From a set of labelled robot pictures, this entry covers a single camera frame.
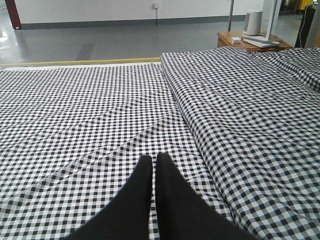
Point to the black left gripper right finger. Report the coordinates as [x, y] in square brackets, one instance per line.
[184, 215]

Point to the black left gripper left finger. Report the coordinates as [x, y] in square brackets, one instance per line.
[126, 217]

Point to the black white checkered bed sheet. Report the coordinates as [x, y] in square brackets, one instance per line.
[71, 137]

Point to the white desk lamp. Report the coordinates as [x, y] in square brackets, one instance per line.
[264, 41]

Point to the black white checkered quilt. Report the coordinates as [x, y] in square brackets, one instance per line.
[258, 131]

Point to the white charger adapter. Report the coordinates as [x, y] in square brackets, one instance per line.
[235, 40]

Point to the checkered pillow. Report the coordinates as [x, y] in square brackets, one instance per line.
[301, 63]

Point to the white cylindrical heater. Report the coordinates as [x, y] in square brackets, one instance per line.
[252, 23]

